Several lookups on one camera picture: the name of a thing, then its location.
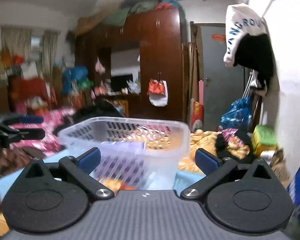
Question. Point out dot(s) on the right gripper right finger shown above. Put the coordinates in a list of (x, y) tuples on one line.
[(215, 171)]

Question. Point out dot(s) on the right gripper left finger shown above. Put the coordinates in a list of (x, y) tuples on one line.
[(77, 171)]

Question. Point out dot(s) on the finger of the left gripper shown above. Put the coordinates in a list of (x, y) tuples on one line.
[(15, 118), (24, 134)]

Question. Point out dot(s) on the clear plastic basket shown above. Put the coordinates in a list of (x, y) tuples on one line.
[(166, 143)]

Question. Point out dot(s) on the purple tissue pack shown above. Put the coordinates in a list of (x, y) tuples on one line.
[(123, 161)]

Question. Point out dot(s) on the red chair cover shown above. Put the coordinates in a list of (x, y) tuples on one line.
[(23, 89)]

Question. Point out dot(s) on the blue plastic bag by door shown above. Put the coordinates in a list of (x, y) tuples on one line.
[(238, 115)]

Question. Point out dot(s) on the green yellow box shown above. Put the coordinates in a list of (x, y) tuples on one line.
[(264, 139)]

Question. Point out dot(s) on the blue bags pile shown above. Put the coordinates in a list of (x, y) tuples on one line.
[(75, 78)]

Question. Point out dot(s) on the beige window curtains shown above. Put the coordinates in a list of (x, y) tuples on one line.
[(17, 41)]

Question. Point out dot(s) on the grey door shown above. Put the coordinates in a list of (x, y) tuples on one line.
[(222, 85)]

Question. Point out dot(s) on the red white hanging bag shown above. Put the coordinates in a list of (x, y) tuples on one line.
[(158, 93)]

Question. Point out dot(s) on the dark red wooden wardrobe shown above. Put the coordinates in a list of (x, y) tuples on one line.
[(160, 37)]

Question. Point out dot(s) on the black hanging garment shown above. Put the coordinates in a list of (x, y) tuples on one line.
[(255, 52)]

